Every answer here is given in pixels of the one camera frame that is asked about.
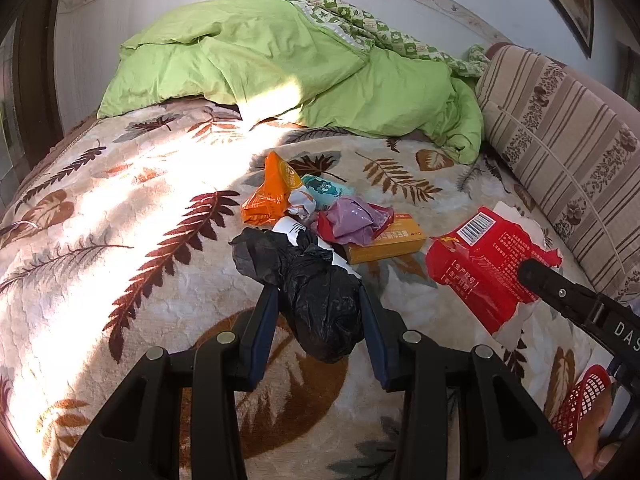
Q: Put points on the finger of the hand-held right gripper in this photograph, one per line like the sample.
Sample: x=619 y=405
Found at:
x=555 y=290

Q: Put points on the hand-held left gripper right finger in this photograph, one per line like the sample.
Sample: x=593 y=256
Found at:
x=375 y=340

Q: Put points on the white crumpled paper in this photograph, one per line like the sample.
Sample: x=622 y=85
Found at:
x=290 y=226

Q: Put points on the green duvet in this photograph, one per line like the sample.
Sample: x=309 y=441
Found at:
x=225 y=60

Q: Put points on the foil wrapper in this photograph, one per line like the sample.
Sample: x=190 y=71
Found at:
x=302 y=202

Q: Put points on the red mesh basket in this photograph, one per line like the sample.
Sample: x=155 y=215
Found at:
x=582 y=400

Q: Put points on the black plastic bag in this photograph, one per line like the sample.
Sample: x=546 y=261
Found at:
x=320 y=300

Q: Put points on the striped floral cushion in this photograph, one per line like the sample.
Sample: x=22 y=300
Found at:
x=565 y=125

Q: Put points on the orange cardboard box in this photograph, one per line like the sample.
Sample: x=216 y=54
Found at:
x=395 y=245

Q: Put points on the orange snack packet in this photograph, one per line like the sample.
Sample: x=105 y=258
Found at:
x=270 y=195

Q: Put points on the person's right hand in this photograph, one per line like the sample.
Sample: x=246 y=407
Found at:
x=592 y=430

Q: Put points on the torn red packaging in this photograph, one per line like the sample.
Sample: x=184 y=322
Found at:
x=475 y=270

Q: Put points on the purple plastic bag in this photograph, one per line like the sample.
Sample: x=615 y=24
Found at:
x=350 y=220

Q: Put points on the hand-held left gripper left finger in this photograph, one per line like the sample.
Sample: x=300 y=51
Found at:
x=262 y=340

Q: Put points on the dark framed wall picture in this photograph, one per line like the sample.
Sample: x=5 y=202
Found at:
x=575 y=0

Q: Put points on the teal small packet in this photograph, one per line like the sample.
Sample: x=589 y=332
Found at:
x=327 y=190

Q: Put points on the beige leaf print blanket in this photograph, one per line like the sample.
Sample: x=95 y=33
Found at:
x=150 y=185

